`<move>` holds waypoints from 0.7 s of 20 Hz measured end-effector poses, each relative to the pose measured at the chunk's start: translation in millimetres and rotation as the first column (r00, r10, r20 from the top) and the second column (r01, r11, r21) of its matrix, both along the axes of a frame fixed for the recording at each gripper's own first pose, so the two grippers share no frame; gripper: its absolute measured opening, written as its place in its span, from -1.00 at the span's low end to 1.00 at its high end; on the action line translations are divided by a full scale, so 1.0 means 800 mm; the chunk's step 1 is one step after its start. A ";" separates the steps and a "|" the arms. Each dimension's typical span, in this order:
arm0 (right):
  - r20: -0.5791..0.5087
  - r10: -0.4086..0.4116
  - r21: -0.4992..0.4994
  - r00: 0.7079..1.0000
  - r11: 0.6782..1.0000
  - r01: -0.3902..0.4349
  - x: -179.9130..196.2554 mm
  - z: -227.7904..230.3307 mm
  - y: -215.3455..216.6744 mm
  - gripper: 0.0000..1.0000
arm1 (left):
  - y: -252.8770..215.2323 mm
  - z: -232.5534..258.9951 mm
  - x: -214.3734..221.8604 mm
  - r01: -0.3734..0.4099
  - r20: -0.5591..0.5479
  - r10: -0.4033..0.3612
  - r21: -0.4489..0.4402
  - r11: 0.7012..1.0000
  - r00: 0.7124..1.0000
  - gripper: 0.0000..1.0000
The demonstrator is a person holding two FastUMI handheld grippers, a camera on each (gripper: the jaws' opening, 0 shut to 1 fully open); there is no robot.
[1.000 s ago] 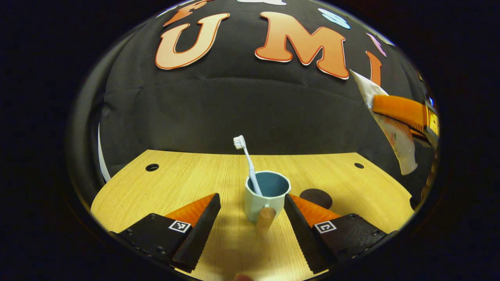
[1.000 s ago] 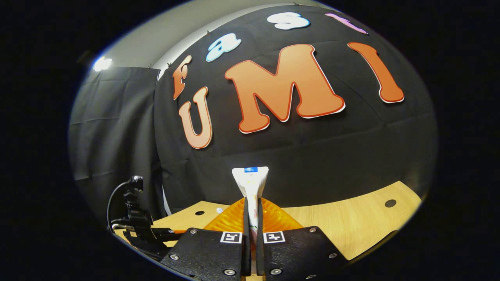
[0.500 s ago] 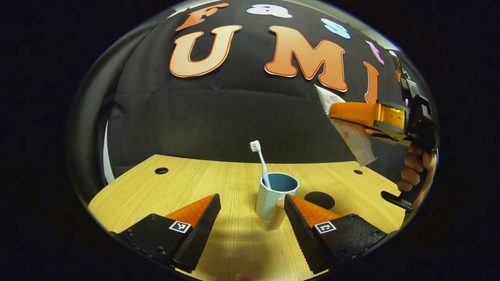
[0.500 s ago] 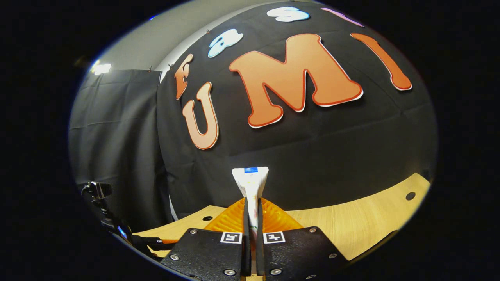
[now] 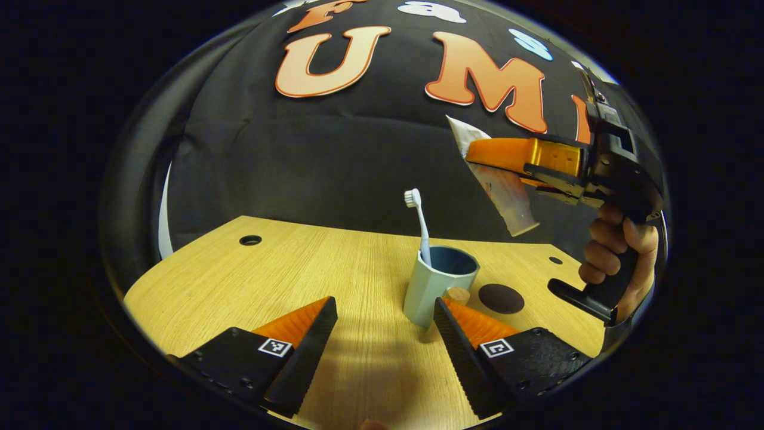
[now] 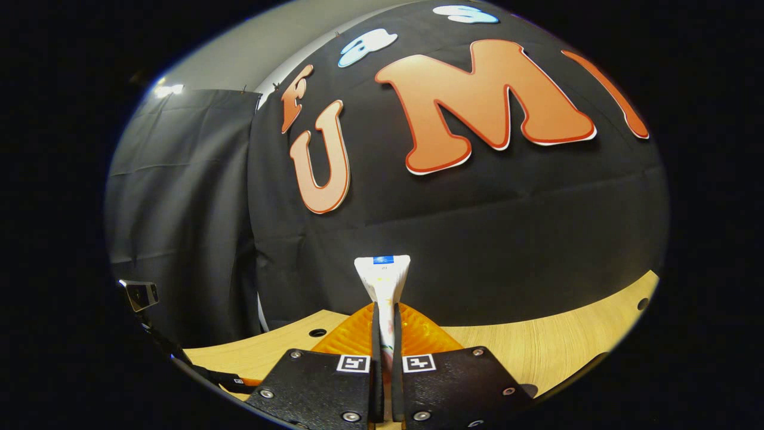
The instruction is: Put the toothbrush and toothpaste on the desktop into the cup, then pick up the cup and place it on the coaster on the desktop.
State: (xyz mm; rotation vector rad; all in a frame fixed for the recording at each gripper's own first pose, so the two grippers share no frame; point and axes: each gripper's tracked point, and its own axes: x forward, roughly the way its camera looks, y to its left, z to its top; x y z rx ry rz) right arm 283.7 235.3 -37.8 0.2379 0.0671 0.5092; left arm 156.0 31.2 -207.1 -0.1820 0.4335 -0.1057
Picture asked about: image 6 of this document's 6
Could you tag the black backdrop cloth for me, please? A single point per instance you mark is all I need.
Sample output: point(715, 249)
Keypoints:
point(477, 239)

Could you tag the white toothpaste tube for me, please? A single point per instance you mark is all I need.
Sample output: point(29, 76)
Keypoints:
point(382, 280)

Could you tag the ceiling light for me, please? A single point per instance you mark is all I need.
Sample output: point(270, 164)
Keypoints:
point(168, 90)

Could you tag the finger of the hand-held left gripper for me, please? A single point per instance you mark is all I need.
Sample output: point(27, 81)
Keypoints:
point(227, 379)

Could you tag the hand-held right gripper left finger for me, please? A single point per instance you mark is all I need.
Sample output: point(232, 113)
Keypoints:
point(376, 382)

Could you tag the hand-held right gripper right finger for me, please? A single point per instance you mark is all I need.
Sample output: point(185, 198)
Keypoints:
point(397, 382)

